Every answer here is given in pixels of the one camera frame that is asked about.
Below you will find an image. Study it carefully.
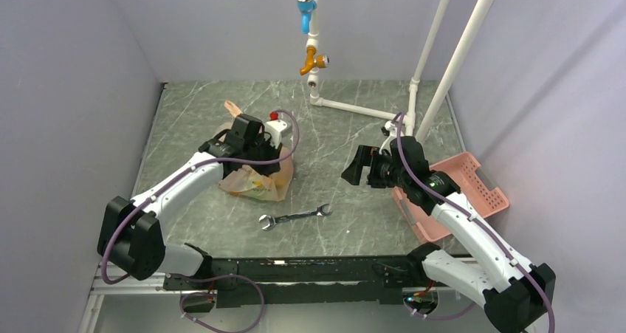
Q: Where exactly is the orange banana-print plastic bag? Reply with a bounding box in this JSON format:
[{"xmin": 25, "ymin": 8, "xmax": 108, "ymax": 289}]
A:
[{"xmin": 219, "ymin": 100, "xmax": 295, "ymax": 202}]

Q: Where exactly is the orange tap valve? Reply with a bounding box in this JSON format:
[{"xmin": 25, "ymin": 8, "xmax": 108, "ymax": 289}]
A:
[{"xmin": 299, "ymin": 45, "xmax": 329, "ymax": 75}]

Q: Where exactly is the blue tap valve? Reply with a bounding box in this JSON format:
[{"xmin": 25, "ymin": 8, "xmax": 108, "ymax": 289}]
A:
[{"xmin": 297, "ymin": 0, "xmax": 317, "ymax": 34}]

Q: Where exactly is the purple cable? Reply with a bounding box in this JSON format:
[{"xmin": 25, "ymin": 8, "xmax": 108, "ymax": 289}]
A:
[
  {"xmin": 100, "ymin": 109, "xmax": 300, "ymax": 286},
  {"xmin": 393, "ymin": 111, "xmax": 556, "ymax": 333}
]

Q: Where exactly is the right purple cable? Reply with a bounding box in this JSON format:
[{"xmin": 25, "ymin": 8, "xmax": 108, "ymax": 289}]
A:
[{"xmin": 393, "ymin": 111, "xmax": 556, "ymax": 333}]

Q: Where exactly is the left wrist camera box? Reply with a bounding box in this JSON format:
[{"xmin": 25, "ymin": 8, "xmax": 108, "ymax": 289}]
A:
[{"xmin": 264, "ymin": 111, "xmax": 292, "ymax": 148}]

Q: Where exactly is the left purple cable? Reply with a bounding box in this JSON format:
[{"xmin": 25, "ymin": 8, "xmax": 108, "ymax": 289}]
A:
[{"xmin": 100, "ymin": 109, "xmax": 300, "ymax": 286}]

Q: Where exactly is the white PVC pipe frame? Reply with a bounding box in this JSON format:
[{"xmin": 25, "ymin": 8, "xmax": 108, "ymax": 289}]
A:
[{"xmin": 303, "ymin": 0, "xmax": 495, "ymax": 139}]

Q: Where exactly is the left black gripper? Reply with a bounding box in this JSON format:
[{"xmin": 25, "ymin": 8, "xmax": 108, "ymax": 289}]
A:
[{"xmin": 244, "ymin": 133, "xmax": 283, "ymax": 177}]

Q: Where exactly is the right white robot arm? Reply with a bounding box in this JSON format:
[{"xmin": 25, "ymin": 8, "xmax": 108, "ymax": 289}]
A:
[{"xmin": 341, "ymin": 136, "xmax": 556, "ymax": 332}]

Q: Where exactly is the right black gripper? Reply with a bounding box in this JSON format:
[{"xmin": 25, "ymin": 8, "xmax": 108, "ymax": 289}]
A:
[{"xmin": 341, "ymin": 144, "xmax": 409, "ymax": 188}]

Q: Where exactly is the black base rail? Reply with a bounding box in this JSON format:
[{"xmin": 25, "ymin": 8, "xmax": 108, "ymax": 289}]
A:
[{"xmin": 164, "ymin": 255, "xmax": 431, "ymax": 309}]

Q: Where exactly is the silver open-end wrench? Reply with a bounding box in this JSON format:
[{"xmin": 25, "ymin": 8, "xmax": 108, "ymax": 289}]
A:
[{"xmin": 258, "ymin": 204, "xmax": 333, "ymax": 230}]

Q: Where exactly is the pink plastic basket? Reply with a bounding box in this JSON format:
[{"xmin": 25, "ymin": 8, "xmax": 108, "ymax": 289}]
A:
[{"xmin": 391, "ymin": 151, "xmax": 511, "ymax": 244}]

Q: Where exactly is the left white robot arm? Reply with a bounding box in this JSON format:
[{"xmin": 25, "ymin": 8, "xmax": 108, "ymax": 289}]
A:
[{"xmin": 97, "ymin": 112, "xmax": 292, "ymax": 289}]

